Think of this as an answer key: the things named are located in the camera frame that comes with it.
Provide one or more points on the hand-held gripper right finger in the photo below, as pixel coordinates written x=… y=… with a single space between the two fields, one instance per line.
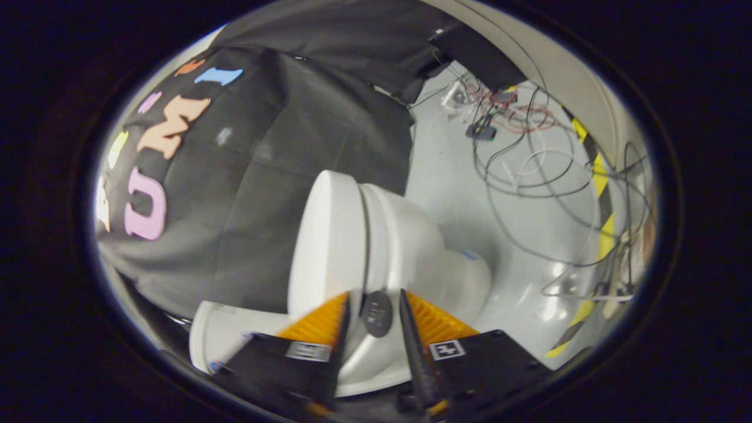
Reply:
x=417 y=352

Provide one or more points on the small black adapter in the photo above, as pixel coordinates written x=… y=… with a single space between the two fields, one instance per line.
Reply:
x=482 y=133

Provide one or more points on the black backdrop cloth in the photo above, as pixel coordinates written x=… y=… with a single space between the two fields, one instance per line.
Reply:
x=264 y=176

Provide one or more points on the yellow black hazard tape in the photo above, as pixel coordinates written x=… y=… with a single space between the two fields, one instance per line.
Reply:
x=605 y=235

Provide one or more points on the white toilet lid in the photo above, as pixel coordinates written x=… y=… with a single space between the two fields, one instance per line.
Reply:
x=329 y=247

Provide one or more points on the white toilet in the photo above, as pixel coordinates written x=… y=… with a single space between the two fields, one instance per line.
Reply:
x=435 y=264

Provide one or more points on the white toilet seat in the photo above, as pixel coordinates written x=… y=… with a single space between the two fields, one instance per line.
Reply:
x=385 y=241

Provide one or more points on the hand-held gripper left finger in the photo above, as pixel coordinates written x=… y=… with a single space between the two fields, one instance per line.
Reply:
x=339 y=352

